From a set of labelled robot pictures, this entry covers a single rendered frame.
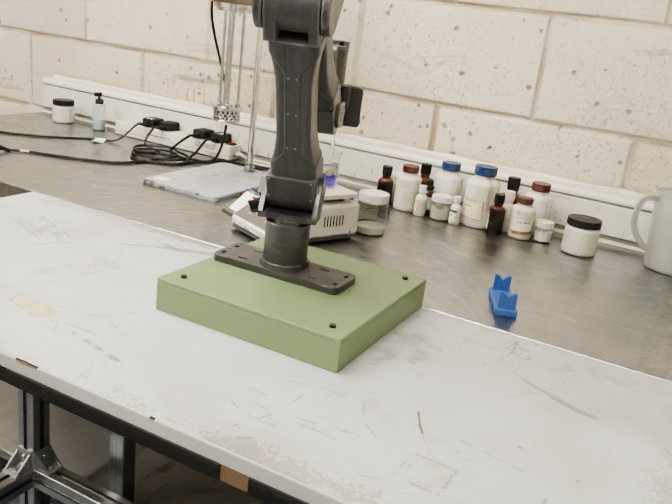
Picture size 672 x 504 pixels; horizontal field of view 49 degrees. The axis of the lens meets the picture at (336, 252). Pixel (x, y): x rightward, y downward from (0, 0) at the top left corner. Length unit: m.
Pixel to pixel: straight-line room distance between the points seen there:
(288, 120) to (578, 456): 0.52
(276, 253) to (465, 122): 0.85
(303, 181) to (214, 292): 0.19
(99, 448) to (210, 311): 1.03
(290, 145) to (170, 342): 0.29
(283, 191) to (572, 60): 0.87
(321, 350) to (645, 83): 1.03
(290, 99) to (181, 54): 1.24
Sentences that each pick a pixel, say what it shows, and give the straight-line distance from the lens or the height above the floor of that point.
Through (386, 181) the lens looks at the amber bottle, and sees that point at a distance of 1.65.
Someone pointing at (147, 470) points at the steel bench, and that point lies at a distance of 1.86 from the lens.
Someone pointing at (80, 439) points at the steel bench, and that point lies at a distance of 1.98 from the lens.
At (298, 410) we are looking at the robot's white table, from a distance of 0.80.
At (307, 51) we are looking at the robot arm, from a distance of 0.89.
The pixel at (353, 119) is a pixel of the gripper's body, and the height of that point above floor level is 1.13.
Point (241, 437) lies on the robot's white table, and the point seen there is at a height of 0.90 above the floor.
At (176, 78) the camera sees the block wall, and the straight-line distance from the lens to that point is 2.17.
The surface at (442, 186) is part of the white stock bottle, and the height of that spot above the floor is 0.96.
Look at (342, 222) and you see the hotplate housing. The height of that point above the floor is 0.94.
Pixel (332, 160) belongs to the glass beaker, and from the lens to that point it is 1.36.
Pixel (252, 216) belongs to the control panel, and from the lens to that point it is 1.33.
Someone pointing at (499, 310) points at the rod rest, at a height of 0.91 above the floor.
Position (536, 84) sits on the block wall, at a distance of 1.71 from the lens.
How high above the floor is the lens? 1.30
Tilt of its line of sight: 18 degrees down
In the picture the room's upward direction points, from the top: 7 degrees clockwise
